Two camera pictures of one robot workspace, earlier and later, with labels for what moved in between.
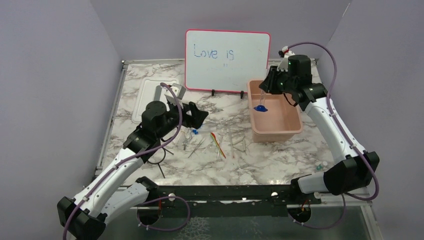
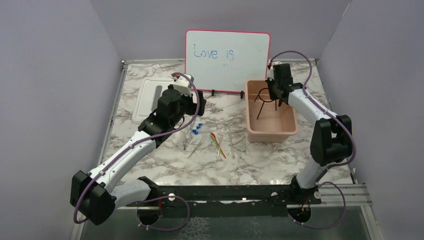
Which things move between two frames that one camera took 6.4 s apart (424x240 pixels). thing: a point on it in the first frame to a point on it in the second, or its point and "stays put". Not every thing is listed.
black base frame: (262, 201) stays put
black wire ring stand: (163, 160) to (258, 95)
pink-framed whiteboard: (225, 60) stays put
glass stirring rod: (231, 147) stays put
